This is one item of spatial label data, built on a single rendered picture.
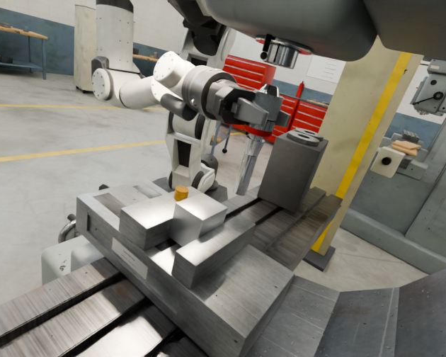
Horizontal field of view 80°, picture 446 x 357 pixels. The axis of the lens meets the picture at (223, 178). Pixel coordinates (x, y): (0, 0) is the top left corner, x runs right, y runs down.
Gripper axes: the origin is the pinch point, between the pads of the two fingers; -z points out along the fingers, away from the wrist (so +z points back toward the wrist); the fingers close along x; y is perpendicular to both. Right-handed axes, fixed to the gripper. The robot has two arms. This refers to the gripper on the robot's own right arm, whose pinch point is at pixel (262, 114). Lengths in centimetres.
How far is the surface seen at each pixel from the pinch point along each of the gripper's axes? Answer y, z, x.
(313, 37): -10.5, -8.4, -5.7
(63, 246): 47, 35, -21
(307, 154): 10.2, 5.7, 28.7
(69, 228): 53, 50, -16
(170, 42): -22, 895, 477
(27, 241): 121, 135, -20
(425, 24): -13.4, -17.0, -1.6
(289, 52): -9.2, -2.1, -1.0
